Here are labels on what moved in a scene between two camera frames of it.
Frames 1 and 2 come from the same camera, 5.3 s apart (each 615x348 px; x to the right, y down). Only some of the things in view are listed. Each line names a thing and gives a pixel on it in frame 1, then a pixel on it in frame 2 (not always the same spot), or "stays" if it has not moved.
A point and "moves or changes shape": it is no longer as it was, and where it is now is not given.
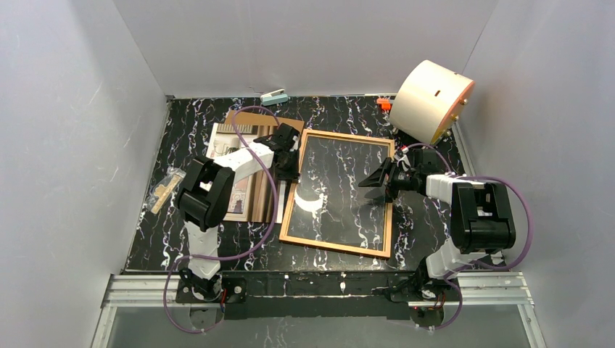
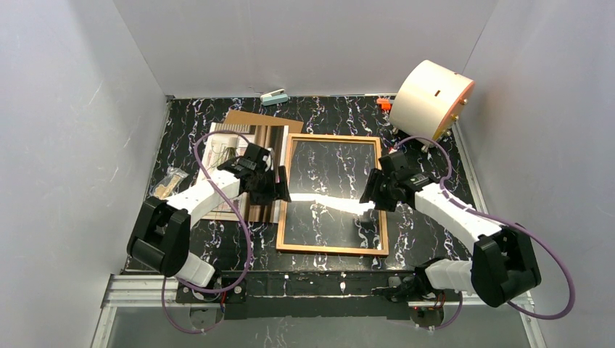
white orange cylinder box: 428,101 stays
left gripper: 286,163 to 268,187
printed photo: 252,199 stays
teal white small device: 275,97 stays
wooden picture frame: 366,251 moves or changes shape
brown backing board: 243,118 stays
